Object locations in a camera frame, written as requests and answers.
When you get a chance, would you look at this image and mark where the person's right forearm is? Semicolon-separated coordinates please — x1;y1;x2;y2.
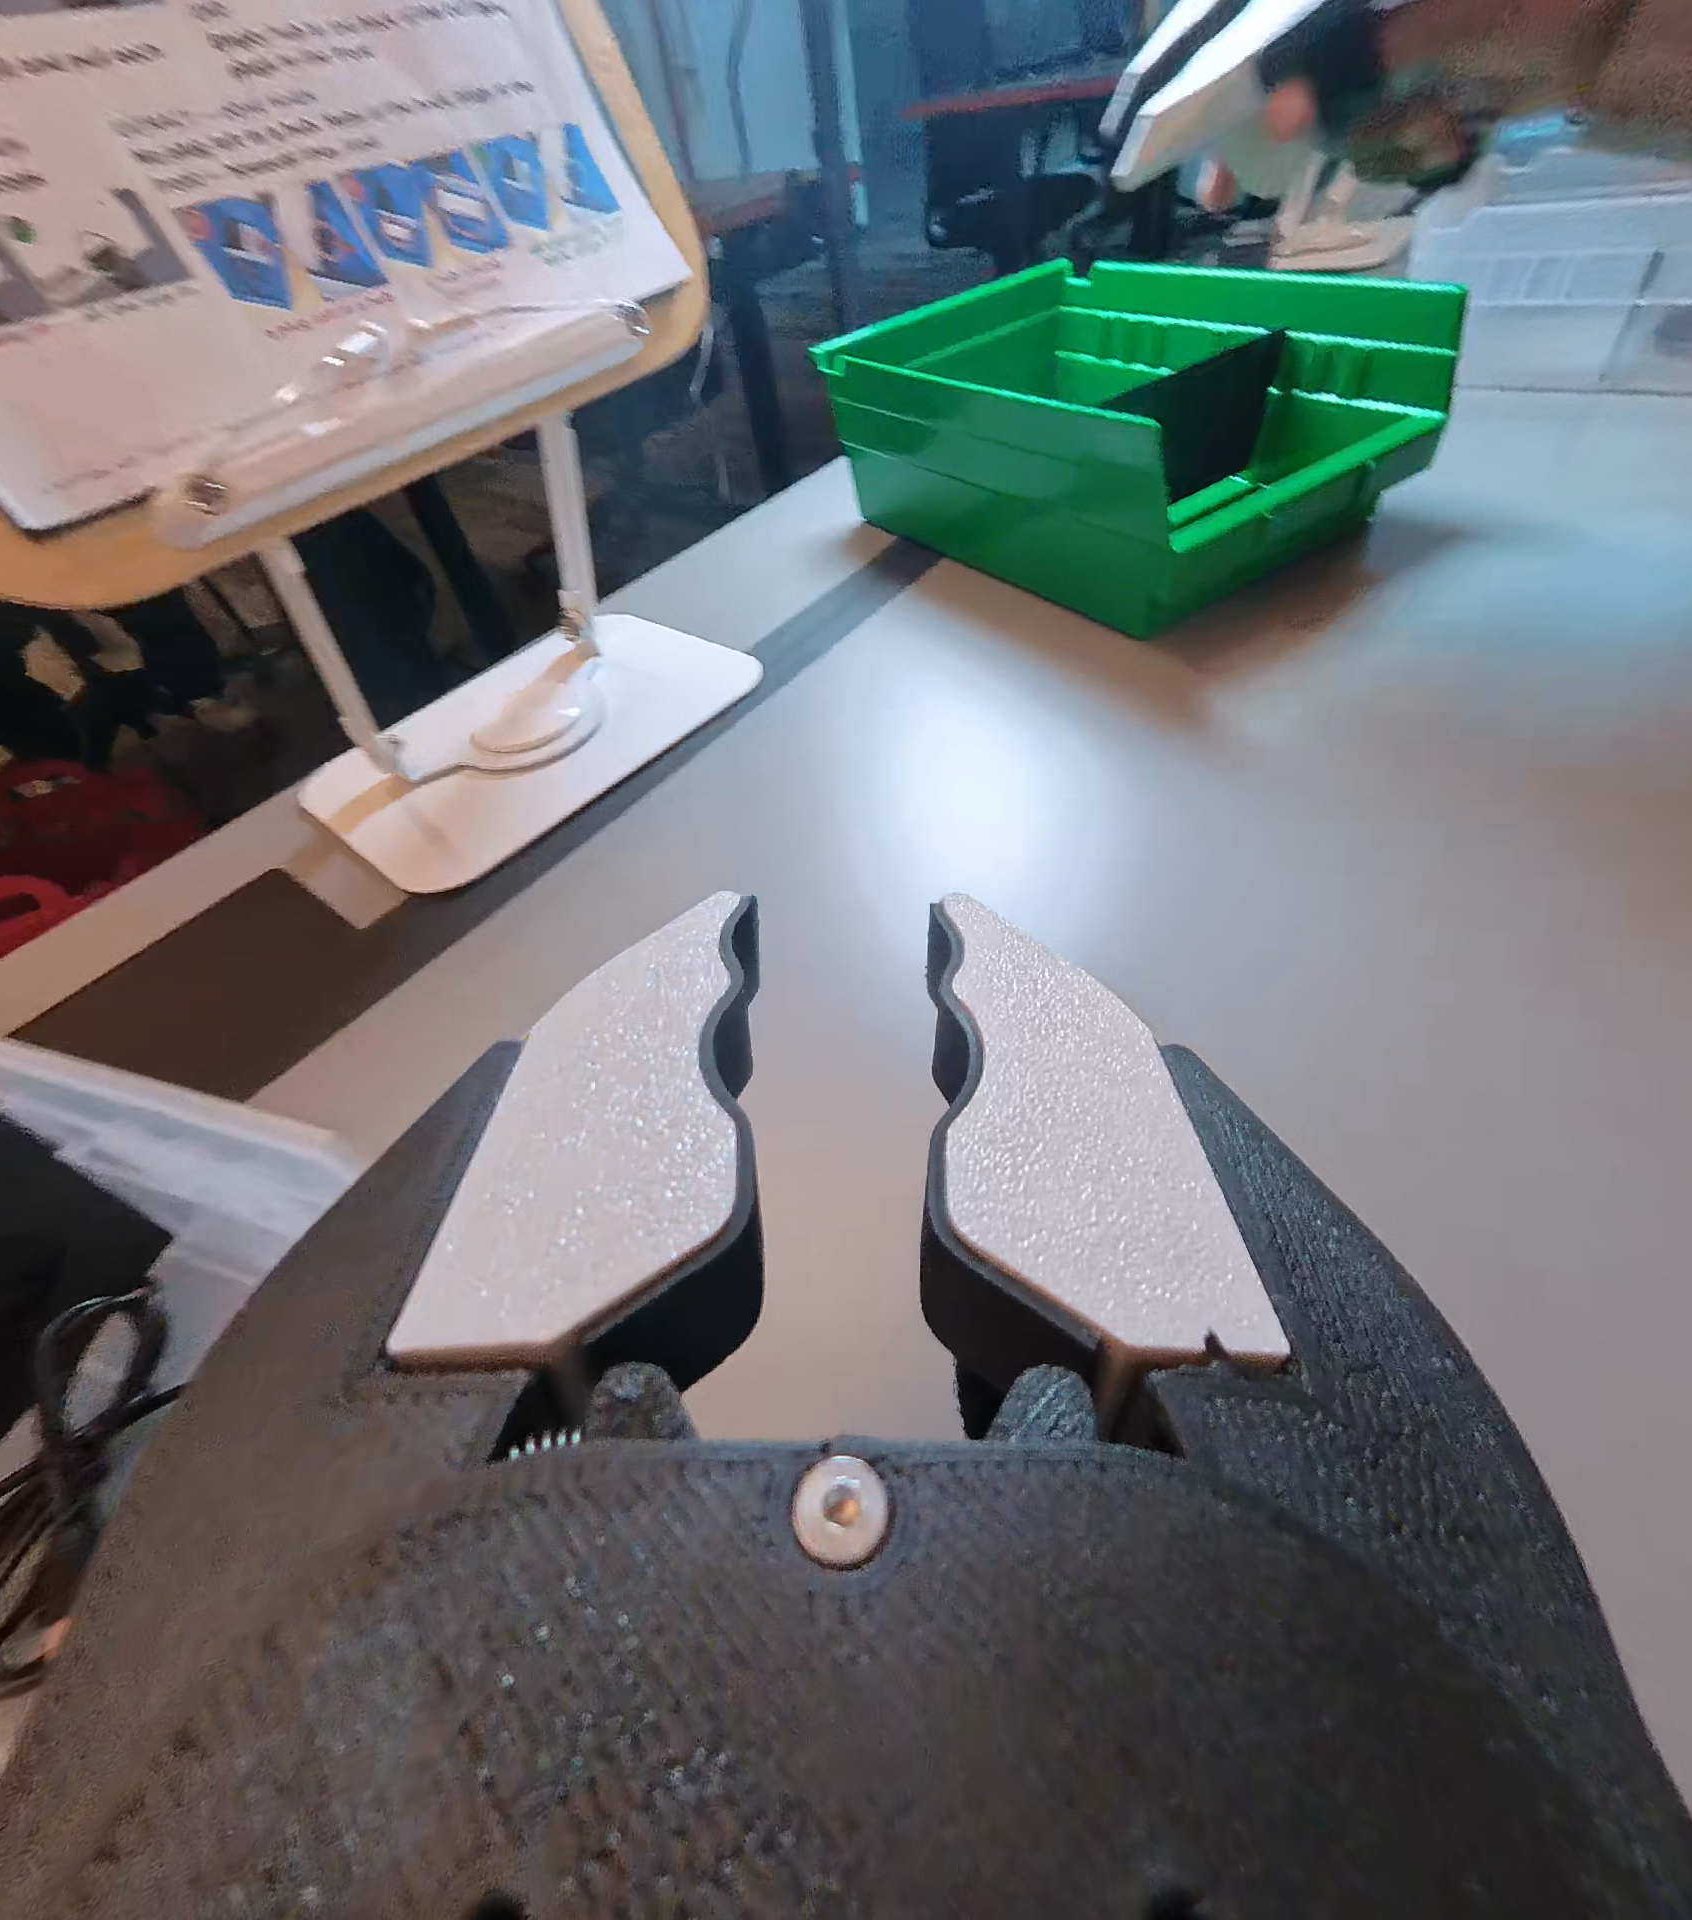
1379;0;1692;235

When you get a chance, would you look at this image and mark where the black usb cable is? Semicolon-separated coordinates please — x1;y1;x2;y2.
0;1287;183;1700

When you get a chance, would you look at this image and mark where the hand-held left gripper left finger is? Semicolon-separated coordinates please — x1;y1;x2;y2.
385;892;764;1392

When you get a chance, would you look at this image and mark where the person's right hand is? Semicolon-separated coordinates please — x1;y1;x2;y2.
1259;11;1395;151

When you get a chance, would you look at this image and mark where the clear plastic bin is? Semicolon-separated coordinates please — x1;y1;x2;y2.
0;1005;361;1697

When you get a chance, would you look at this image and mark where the printed instruction sheet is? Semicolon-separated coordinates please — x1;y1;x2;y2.
0;0;698;533

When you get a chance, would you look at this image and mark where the green plastic bin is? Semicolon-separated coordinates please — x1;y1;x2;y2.
806;260;1468;639

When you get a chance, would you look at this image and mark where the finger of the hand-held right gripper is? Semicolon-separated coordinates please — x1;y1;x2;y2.
1106;47;1310;191
1138;0;1334;78

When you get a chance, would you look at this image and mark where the black office chair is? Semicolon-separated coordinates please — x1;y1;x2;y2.
920;90;1187;260

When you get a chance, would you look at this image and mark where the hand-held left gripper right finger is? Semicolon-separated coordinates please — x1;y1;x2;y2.
920;892;1291;1422

